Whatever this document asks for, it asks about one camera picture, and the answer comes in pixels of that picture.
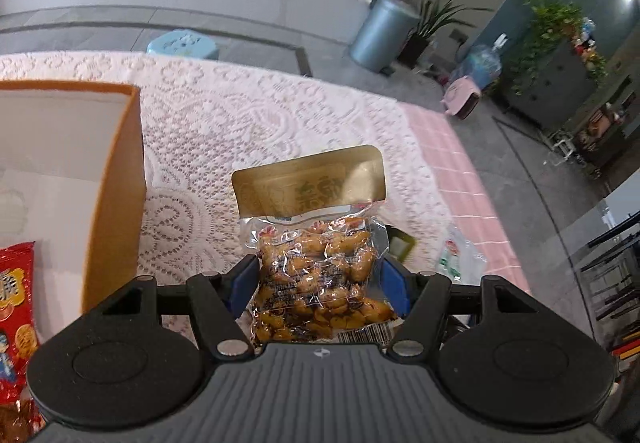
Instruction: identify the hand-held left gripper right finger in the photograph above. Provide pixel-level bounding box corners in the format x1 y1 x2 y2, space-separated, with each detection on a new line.
379 255 538 359

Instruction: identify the white lace tablecloth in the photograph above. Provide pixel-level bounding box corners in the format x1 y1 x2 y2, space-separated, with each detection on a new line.
0 50 451 339

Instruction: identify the red snack packet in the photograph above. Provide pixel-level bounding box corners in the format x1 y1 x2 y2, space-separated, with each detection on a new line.
0 241 43 443

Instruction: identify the blue water jug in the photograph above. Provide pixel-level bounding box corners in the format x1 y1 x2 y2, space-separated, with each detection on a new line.
457 35 503 91

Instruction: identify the potted plant in black pot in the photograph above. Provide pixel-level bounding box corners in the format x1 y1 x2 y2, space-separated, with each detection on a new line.
397 0 493 70

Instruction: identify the light blue plastic stool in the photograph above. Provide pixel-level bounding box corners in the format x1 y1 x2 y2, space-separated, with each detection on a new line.
146 30 221 61

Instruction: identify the dark grey cabinet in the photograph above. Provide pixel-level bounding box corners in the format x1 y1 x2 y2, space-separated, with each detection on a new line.
500 40 633 134

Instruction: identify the orange cardboard box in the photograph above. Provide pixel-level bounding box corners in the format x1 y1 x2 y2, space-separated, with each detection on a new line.
0 80 148 344

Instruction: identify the pink heater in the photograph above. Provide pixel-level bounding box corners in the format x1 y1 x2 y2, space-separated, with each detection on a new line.
441 77 483 120

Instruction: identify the trailing green pothos plant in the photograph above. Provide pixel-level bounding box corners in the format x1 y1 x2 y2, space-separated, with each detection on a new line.
510 0 608 96

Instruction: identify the grey blue trash can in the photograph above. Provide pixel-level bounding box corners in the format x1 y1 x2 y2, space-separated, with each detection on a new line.
349 0 420 76

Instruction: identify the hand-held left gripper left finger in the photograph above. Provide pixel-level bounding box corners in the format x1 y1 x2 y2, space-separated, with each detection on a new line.
95 254 261 359

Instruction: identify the pink checked cloth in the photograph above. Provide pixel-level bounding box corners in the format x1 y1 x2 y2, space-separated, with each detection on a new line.
400 103 531 296

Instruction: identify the peanut packet with gold header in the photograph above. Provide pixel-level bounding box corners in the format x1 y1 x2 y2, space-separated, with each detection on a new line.
231 144 401 349

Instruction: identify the clear snack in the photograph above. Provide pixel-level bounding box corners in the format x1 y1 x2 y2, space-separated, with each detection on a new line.
435 223 488 286

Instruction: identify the black metal rack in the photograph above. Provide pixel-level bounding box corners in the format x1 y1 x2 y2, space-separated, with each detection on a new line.
575 223 640 324

